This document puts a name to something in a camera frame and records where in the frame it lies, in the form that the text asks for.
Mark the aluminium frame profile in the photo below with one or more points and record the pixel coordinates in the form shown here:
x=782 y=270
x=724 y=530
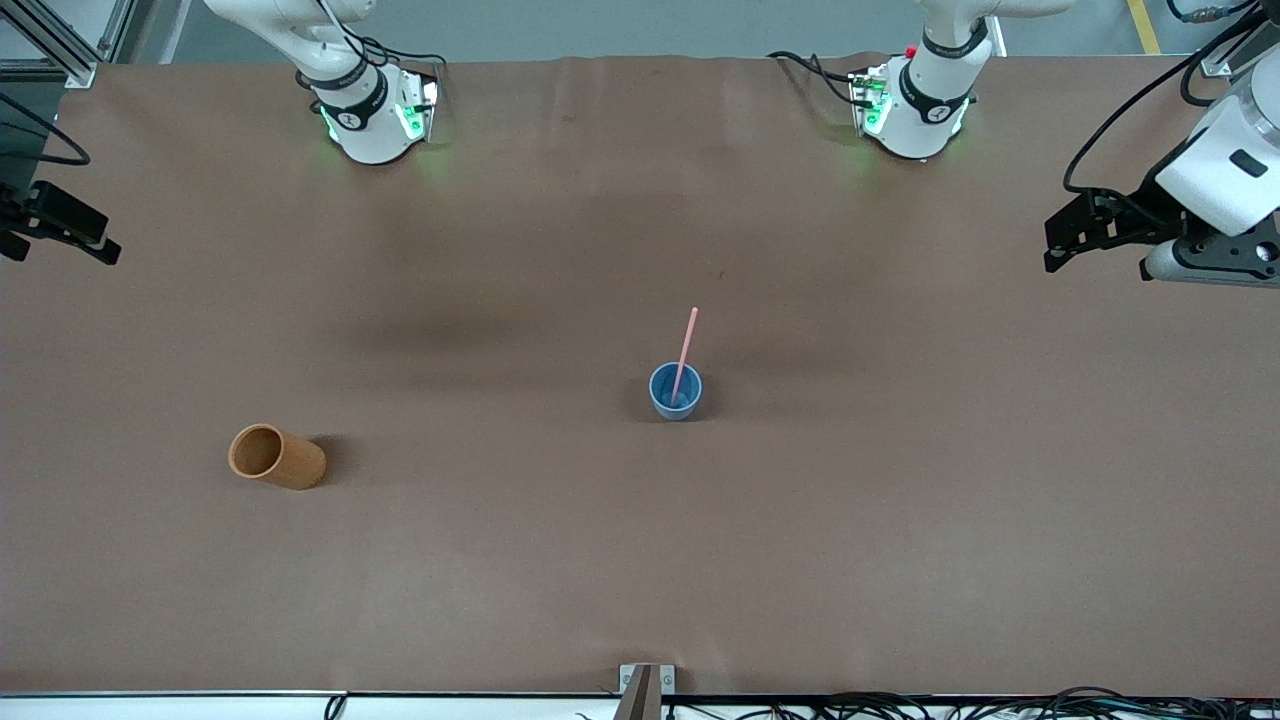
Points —
x=1215 y=65
x=60 y=55

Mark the white table edge rail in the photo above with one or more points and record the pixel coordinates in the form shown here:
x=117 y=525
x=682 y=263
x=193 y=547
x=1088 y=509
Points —
x=150 y=708

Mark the base connector plate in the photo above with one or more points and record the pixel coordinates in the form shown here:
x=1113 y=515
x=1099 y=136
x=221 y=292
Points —
x=425 y=105
x=865 y=100

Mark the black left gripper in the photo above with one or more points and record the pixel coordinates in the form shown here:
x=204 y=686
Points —
x=1139 y=213

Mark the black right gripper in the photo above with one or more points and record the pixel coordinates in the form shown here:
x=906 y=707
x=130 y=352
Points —
x=22 y=216

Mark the metal bracket with pole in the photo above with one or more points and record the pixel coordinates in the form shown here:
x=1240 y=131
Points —
x=645 y=685

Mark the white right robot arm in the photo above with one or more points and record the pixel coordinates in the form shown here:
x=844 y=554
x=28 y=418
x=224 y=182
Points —
x=360 y=130

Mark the brown table mat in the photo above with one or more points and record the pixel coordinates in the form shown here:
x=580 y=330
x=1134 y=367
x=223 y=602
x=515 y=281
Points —
x=640 y=560

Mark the left base connector plate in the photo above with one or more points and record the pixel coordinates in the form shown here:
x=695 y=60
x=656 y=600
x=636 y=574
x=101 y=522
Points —
x=865 y=100

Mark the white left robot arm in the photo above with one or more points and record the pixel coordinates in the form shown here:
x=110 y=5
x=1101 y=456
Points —
x=925 y=120

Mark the right base connector plate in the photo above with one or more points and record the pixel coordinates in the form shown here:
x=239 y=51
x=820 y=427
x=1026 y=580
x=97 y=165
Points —
x=425 y=105

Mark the blue cup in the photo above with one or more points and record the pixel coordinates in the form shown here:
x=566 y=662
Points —
x=675 y=400

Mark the orange cylindrical cup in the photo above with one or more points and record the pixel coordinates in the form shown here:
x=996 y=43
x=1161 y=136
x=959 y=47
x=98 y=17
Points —
x=290 y=468

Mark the pink chopstick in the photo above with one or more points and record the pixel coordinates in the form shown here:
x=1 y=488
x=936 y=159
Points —
x=685 y=345

